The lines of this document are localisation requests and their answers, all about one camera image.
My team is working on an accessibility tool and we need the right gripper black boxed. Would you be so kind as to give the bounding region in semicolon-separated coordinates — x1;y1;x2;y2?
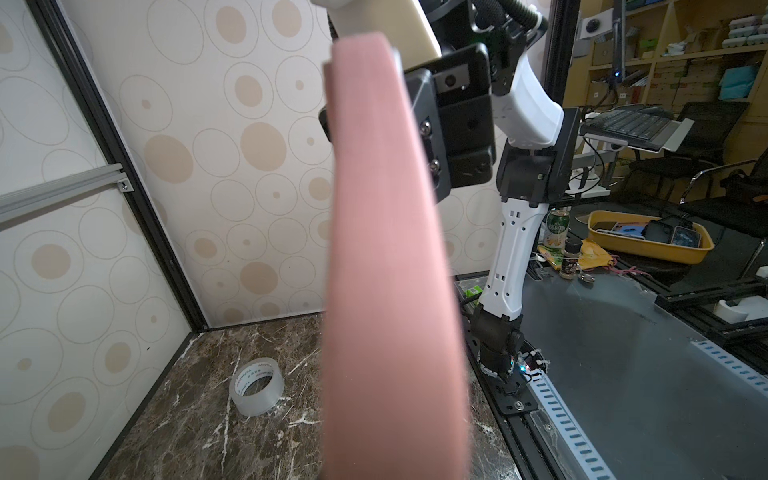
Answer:
317;43;498;202

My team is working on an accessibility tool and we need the horizontal aluminium rail back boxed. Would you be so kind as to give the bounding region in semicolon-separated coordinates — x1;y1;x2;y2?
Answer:
1;164;134;230

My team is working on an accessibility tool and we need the clear tape roll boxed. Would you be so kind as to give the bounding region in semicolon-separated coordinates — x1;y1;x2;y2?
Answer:
229;357;285;417

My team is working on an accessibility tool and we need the black office chair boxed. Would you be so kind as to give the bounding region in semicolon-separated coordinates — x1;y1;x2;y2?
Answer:
620;100;749;201

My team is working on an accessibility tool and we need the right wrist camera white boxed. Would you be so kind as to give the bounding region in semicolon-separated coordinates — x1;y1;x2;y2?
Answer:
312;0;442;69

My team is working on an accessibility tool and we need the wooden shelf unit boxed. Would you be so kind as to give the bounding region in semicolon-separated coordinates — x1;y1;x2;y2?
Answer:
564;1;767;163

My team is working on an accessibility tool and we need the green drink can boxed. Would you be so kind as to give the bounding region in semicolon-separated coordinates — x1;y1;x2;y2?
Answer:
542;207;570;252

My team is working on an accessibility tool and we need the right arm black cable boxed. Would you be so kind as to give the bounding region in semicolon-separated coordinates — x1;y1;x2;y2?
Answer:
473;0;550;37

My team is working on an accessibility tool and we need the keyboard on stand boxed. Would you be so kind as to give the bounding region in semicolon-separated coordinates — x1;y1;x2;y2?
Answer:
579;104;695;153

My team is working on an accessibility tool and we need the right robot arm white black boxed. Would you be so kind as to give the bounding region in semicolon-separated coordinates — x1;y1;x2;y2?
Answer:
324;1;578;389

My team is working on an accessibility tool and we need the phone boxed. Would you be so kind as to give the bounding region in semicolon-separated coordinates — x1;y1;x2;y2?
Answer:
321;33;470;479

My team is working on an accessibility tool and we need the yellow tray with items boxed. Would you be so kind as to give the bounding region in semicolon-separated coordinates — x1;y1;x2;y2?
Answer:
587;210;715;265

